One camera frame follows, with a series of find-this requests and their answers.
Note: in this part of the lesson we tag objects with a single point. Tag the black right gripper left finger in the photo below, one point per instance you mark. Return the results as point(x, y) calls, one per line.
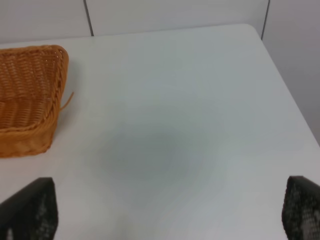
point(31, 213)

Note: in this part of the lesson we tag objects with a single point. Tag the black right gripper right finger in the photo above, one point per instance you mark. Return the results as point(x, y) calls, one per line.
point(301, 209)

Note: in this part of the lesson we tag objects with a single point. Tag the orange wicker basket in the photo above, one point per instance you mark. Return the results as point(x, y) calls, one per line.
point(32, 83)

